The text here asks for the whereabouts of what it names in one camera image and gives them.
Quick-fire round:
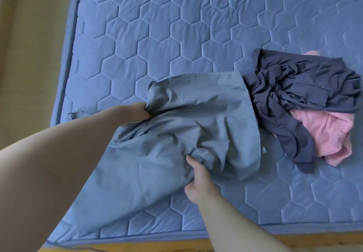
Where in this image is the blue quilted mattress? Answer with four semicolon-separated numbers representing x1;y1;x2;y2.
39;0;363;252

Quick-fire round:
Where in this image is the person's left forearm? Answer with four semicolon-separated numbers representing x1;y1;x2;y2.
0;106;128;252

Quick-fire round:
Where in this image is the person's right hand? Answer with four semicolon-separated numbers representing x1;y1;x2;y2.
184;155;221;205

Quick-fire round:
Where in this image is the pink pajama shirt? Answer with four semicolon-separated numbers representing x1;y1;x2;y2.
289;50;356;168

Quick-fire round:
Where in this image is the dark purple garment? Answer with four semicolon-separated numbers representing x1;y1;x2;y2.
242;48;363;174

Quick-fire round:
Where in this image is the person's right forearm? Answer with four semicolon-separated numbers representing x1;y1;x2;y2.
195;192;294;252

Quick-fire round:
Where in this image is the person's left hand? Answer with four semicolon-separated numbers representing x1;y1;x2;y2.
110;101;153;128

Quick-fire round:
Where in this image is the grey button-up shirt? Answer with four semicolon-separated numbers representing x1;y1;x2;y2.
65;70;263;234

